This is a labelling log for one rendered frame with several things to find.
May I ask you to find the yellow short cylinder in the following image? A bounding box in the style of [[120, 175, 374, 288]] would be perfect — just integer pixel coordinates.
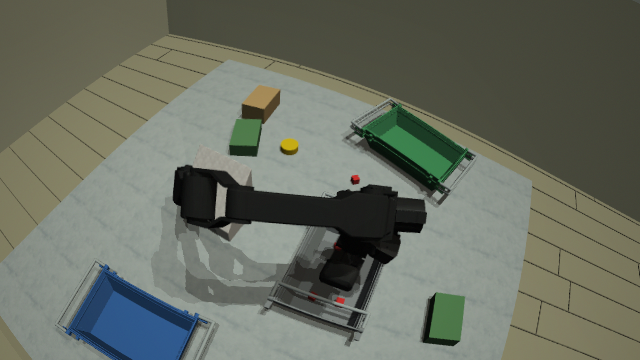
[[281, 139, 298, 155]]

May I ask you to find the blue plastic tray with wire bars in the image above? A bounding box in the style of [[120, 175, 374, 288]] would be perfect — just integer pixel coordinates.
[[55, 258, 216, 360]]

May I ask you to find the green rectangular block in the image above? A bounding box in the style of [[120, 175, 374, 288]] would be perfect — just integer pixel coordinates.
[[229, 119, 262, 157], [423, 292, 465, 346]]

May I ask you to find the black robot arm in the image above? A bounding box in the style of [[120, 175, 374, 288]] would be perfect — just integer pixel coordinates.
[[173, 165, 427, 264]]

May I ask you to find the brown rectangular block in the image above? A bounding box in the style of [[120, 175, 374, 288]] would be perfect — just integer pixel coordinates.
[[241, 85, 280, 124]]

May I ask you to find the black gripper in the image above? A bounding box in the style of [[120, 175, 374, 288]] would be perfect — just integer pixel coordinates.
[[319, 232, 370, 292]]

